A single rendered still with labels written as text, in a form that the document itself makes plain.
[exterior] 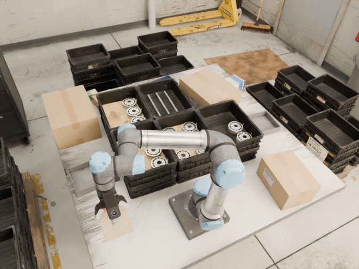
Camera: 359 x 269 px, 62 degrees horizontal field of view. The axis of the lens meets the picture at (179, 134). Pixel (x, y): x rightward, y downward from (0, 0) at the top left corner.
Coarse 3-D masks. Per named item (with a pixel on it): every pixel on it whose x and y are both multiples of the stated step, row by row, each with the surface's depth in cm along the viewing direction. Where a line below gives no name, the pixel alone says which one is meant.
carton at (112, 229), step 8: (104, 208) 128; (120, 208) 128; (104, 216) 125; (120, 216) 125; (128, 216) 126; (104, 224) 123; (112, 224) 123; (120, 224) 123; (128, 224) 123; (104, 232) 120; (112, 232) 121; (120, 232) 124; (128, 232) 127; (112, 240) 126
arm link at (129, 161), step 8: (128, 144) 112; (120, 152) 110; (128, 152) 109; (136, 152) 111; (120, 160) 107; (128, 160) 107; (136, 160) 107; (120, 168) 106; (128, 168) 106; (136, 168) 107; (144, 168) 108
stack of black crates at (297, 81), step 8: (280, 72) 325; (288, 72) 338; (296, 72) 341; (304, 72) 331; (280, 80) 328; (288, 80) 317; (296, 80) 334; (304, 80) 335; (280, 88) 332; (288, 88) 321; (296, 88) 311; (304, 88) 324
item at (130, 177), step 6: (150, 120) 197; (156, 126) 192; (114, 138) 184; (114, 144) 181; (174, 156) 175; (174, 162) 172; (156, 168) 169; (162, 168) 170; (138, 174) 166; (144, 174) 167
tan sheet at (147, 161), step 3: (117, 141) 196; (138, 150) 191; (141, 150) 191; (144, 150) 191; (144, 153) 189; (162, 153) 190; (144, 156) 187; (162, 156) 188; (144, 159) 186; (147, 159) 186; (147, 162) 184; (150, 162) 184; (147, 165) 182; (150, 165) 182; (147, 168) 181; (150, 168) 181
